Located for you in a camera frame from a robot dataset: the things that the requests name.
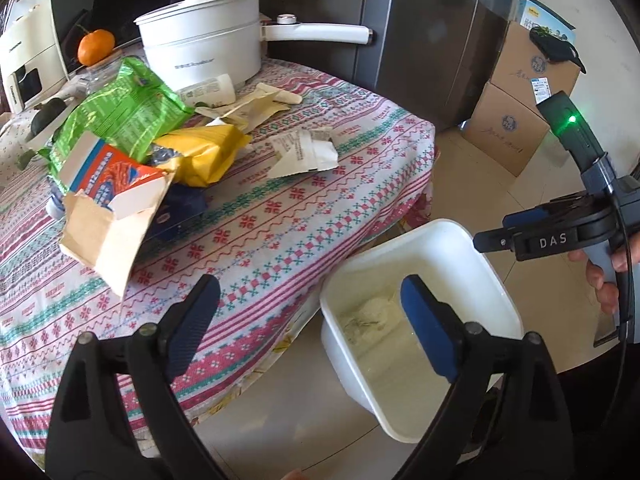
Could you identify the upper cardboard box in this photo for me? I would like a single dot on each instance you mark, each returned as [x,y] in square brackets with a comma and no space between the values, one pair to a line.
[524,73]

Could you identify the yellow snack wrapper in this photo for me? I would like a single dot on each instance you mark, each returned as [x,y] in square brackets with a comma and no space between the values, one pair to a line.
[198,156]

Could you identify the orange tangerine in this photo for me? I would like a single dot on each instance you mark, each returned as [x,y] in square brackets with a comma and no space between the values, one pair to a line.
[95,46]

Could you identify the clear glass jar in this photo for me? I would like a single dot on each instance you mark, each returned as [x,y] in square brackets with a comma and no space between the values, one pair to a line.
[95,78]

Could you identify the dark grey refrigerator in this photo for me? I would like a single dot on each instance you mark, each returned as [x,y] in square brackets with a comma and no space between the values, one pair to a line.
[431,57]

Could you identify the black pouch on box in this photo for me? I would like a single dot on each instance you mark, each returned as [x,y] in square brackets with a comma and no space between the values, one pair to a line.
[554,49]

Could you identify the blue yellow book box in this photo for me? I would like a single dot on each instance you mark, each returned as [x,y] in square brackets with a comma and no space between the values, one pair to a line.
[533,13]

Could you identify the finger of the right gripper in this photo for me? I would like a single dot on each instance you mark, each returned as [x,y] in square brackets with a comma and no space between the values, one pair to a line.
[499,240]
[532,217]

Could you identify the lower cardboard box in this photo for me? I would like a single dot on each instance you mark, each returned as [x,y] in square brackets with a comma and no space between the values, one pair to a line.
[505,129]

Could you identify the white labelled tube bottle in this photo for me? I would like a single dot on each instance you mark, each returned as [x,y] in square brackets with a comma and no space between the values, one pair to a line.
[214,92]

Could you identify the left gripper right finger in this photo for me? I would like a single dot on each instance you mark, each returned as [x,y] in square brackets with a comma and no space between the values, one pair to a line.
[504,415]

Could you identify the brown paper bag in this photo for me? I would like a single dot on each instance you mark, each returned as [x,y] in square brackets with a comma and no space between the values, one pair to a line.
[107,239]

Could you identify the white air fryer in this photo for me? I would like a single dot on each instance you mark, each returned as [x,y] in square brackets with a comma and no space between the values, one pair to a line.
[31,68]

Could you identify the green snack bag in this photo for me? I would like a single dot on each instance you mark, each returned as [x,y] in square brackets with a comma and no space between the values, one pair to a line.
[129,113]

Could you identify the blue cardboard box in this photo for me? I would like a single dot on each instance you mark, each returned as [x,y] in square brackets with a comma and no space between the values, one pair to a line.
[180,205]

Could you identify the white bowl with avocado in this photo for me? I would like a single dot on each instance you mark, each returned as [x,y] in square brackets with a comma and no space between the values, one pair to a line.
[48,119]

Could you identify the patterned striped tablecloth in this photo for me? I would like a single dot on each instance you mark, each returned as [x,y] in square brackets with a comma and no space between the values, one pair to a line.
[255,235]

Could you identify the floral under tablecloth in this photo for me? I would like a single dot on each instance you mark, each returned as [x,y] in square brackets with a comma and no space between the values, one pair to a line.
[259,345]

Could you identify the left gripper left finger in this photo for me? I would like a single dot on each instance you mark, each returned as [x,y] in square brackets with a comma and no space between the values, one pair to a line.
[90,436]

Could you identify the torn white paper carton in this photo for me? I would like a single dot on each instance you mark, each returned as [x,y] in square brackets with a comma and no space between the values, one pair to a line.
[302,151]

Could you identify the white plastic trash bin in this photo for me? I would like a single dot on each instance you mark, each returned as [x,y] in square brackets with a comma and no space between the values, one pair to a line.
[380,329]

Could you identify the white electric cooking pot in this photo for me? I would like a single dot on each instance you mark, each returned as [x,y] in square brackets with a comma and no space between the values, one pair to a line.
[192,41]

